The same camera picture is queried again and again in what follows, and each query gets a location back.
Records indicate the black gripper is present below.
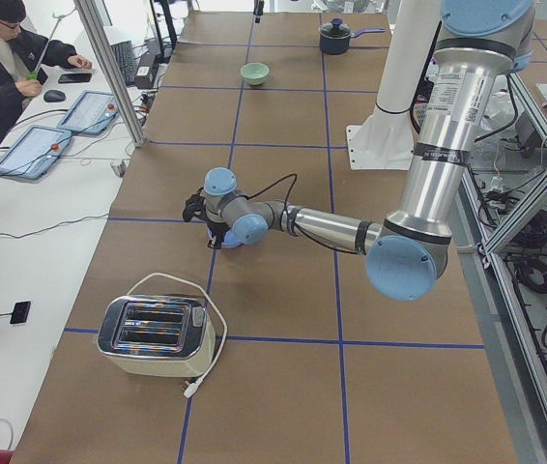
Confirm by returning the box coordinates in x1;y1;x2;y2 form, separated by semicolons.
207;219;228;248

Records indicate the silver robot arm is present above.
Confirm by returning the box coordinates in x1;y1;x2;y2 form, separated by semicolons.
204;1;534;301

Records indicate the green bowl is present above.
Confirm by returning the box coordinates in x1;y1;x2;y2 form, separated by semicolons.
240;62;270;86

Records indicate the cream toaster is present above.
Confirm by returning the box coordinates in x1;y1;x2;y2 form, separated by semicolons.
97;295;216;378

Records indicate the small metal cup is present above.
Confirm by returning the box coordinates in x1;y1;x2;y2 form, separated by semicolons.
110;159;127;178

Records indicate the black keyboard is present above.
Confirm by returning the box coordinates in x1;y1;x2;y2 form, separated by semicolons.
110;41;137;86

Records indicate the upper blue teach pendant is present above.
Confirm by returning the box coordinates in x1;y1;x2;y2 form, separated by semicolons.
57;91;118;135

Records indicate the blue teach pendant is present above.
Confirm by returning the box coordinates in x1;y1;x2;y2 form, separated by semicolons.
57;91;118;135
0;125;72;180

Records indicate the lower blue teach pendant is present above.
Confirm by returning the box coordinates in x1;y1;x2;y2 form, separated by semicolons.
0;125;72;180

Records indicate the black smartphone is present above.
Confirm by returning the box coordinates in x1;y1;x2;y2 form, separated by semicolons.
58;72;93;84

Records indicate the small black puck device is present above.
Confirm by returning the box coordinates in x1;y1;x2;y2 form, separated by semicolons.
10;301;31;325

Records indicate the black computer mouse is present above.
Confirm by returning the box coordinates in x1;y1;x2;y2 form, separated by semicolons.
43;90;67;102

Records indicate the aluminium frame post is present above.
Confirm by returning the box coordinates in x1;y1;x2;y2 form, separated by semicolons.
73;0;146;148

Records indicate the white camera pedestal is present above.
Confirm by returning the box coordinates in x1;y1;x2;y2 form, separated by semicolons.
347;0;440;170

